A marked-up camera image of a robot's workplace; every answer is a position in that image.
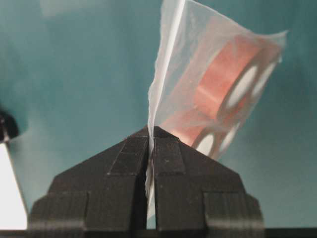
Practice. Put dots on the teal table cloth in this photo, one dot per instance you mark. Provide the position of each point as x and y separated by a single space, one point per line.
75 76

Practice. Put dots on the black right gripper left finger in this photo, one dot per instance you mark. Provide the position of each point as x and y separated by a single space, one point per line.
105 193

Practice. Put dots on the orange tape roll top right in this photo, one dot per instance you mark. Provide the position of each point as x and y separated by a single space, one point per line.
228 89

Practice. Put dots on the orange tape roll bottom right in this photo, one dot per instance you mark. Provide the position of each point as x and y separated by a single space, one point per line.
213 142

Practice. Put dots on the orange tape roll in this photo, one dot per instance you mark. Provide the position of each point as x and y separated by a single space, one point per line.
228 89
213 142

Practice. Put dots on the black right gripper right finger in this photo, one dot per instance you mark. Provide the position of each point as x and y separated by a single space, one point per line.
194 193

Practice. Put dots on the clear zip bag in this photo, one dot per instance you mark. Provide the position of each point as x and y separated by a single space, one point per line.
191 35

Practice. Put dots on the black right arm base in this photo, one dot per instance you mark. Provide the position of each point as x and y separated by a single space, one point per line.
8 127

